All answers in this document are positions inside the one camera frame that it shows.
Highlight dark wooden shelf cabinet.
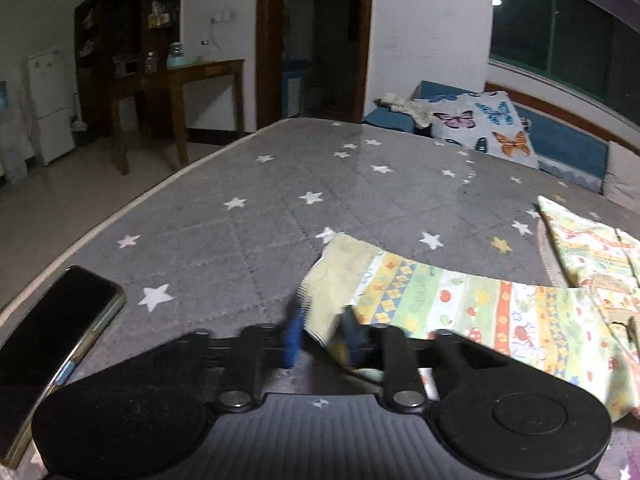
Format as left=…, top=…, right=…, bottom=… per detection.
left=74, top=0, right=184, bottom=137

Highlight teal jar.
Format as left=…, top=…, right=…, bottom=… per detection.
left=166, top=42, right=189, bottom=70

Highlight wooden door frame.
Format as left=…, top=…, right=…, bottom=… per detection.
left=255, top=0, right=375, bottom=132

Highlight hanging pale clothes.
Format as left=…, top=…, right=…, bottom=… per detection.
left=0, top=79, right=37, bottom=184

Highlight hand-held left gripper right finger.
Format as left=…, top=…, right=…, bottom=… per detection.
left=340, top=307, right=482, bottom=411

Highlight crumpled white cloth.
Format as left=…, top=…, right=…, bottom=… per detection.
left=376, top=92, right=434, bottom=129

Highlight black smartphone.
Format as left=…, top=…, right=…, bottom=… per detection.
left=0, top=265, right=127, bottom=469

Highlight dark wooden table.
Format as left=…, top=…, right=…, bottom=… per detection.
left=107, top=58, right=247, bottom=176

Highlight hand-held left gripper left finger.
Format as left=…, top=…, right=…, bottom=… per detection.
left=172, top=305, right=308, bottom=413

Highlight white refrigerator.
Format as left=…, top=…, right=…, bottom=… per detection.
left=27, top=50, right=77, bottom=167

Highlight butterfly print pillow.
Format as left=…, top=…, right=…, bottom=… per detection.
left=414, top=91, right=541, bottom=170

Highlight grey pillow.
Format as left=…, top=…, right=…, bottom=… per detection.
left=602, top=140, right=640, bottom=212

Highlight colourful patterned cloth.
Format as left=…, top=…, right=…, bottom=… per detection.
left=299, top=232, right=640, bottom=422

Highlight blue sofa cushion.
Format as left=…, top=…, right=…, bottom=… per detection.
left=362, top=80, right=612, bottom=194

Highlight blue cabinet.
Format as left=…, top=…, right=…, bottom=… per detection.
left=281, top=57, right=314, bottom=119

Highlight dark window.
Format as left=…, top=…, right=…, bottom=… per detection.
left=489, top=0, right=640, bottom=127

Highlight patterned cloth with lace trim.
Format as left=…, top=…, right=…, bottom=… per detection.
left=536, top=195, right=640, bottom=346

